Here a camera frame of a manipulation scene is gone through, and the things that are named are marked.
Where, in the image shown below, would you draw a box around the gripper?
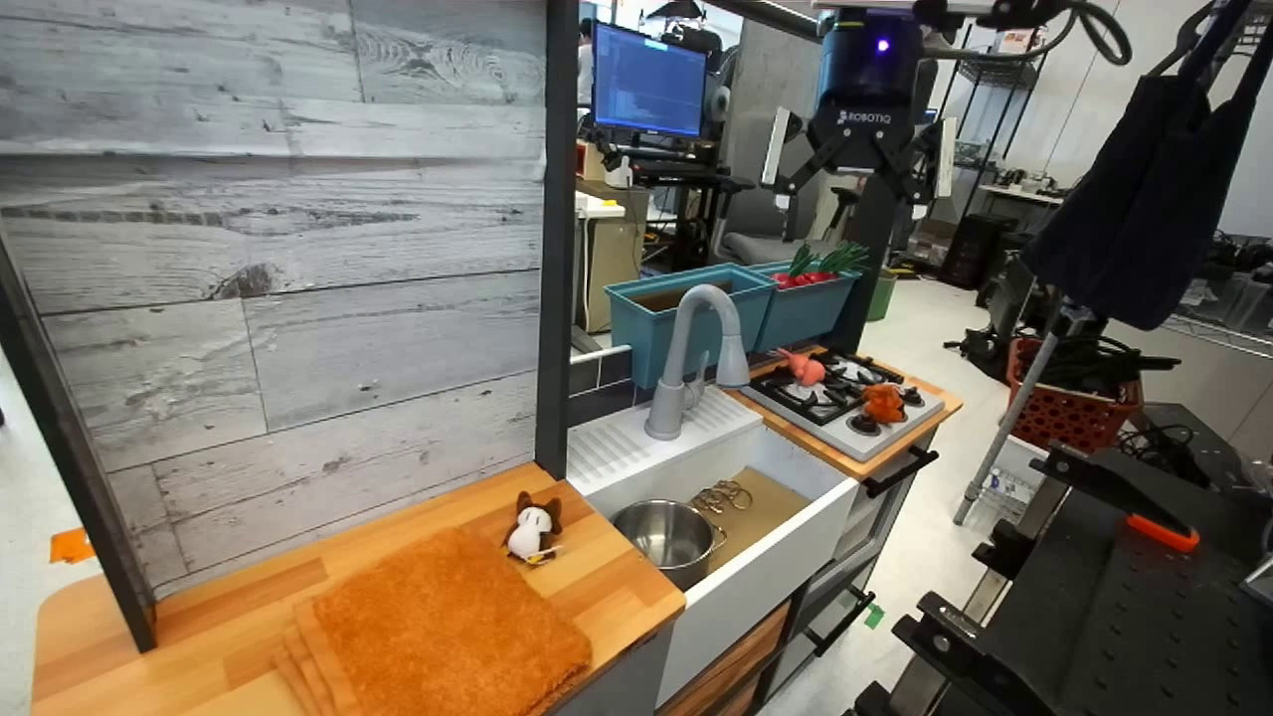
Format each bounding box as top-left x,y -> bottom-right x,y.
761,12 -> 959,222

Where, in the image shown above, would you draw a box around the toy vegetables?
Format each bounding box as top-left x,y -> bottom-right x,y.
773,241 -> 871,290

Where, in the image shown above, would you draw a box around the stove burner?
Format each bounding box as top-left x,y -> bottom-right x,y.
774,374 -> 852,427
825,352 -> 908,391

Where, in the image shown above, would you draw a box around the pink plush toy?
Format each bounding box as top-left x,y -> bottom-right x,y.
775,347 -> 829,388

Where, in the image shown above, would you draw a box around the orange plush toy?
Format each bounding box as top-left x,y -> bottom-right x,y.
859,382 -> 909,427

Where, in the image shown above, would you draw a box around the toy stove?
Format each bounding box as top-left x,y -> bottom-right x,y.
742,349 -> 947,462

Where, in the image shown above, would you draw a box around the white sink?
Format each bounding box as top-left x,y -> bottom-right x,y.
565,386 -> 862,709

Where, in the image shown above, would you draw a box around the brown and white plush toy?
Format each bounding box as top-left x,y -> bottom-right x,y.
501,490 -> 566,569

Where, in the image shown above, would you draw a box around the toy kitchen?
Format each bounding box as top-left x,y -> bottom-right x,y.
0,0 -> 966,716

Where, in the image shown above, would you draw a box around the orange towel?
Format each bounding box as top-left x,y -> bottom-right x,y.
273,525 -> 596,716

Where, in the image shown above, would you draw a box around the office chair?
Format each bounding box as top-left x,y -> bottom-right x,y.
710,187 -> 828,266

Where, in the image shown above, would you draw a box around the green bin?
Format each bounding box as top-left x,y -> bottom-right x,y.
864,270 -> 899,323

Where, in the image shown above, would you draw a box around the teal plastic bin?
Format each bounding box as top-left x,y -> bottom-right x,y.
748,260 -> 863,353
603,263 -> 778,391

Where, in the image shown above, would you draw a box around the monitor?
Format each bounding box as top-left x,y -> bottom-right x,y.
591,21 -> 710,139

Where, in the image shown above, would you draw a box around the grey tap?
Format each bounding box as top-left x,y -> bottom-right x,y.
643,283 -> 753,443

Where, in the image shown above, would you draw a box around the dark hanging bag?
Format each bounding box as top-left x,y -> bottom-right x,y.
1021,0 -> 1273,332

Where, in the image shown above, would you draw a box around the red plastic basket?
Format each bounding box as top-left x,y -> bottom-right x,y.
1005,335 -> 1146,454

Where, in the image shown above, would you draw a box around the bunch of metal rings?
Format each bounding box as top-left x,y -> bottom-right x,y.
690,479 -> 755,516

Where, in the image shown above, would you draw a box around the steel pot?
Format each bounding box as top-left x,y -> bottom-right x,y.
610,498 -> 729,591

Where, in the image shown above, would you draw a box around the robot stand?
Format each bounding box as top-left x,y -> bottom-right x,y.
845,402 -> 1273,716

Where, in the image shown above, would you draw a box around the wire shelf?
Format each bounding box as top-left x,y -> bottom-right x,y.
953,45 -> 1047,222

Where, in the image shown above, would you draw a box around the black door handle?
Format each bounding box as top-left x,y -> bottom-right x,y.
860,446 -> 941,499
803,588 -> 879,658

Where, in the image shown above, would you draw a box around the orange clamp handle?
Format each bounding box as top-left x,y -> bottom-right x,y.
1125,511 -> 1202,555

